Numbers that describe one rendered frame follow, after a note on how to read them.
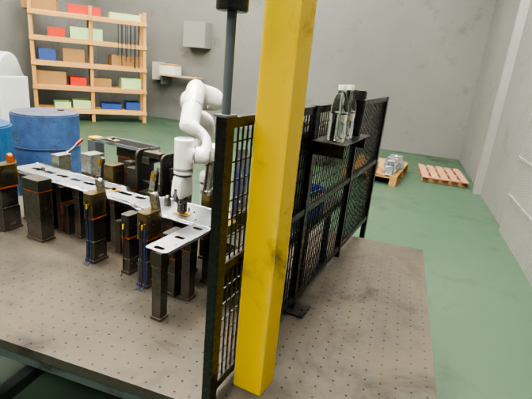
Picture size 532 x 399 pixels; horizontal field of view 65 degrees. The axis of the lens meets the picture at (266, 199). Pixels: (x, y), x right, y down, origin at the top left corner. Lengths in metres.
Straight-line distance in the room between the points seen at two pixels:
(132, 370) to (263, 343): 0.45
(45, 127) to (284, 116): 3.86
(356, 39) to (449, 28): 1.93
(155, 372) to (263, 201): 0.69
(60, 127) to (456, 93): 8.11
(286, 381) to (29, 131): 3.86
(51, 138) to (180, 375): 3.62
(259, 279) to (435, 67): 9.33
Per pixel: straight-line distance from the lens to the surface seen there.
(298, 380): 1.51
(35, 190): 2.37
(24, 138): 4.84
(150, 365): 1.54
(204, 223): 1.83
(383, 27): 10.35
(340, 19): 10.47
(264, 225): 1.15
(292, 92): 1.06
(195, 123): 1.89
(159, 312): 1.71
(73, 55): 10.83
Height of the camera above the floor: 1.68
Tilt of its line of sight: 18 degrees down
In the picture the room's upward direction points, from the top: 5 degrees clockwise
